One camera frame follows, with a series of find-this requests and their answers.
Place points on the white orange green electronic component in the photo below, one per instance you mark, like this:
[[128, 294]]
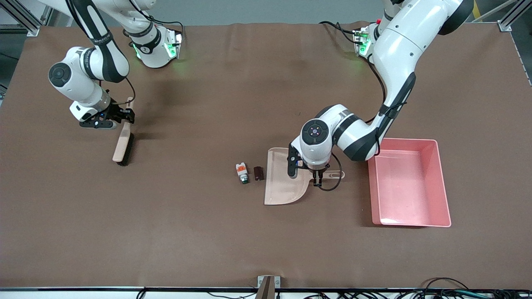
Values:
[[241, 171]]

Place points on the aluminium frame profile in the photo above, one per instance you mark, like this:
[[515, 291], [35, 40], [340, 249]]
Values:
[[509, 23], [25, 20]]

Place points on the dark brown electronic component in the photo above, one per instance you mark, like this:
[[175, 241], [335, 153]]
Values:
[[258, 173]]

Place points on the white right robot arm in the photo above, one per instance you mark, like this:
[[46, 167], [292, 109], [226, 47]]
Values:
[[77, 81]]

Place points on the brown camera post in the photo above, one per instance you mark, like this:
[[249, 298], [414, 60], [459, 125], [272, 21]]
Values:
[[266, 288]]

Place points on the grey metal bracket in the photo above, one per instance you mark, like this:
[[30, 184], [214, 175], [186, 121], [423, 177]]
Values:
[[277, 281]]

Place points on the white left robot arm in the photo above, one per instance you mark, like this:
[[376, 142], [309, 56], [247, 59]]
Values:
[[399, 50]]

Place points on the table cover mat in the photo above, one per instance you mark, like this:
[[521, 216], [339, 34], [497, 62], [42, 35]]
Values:
[[208, 241]]

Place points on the beige plastic dustpan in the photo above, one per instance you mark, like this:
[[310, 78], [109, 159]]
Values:
[[278, 187]]

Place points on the pink plastic bin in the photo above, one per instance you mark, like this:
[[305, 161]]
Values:
[[403, 187]]

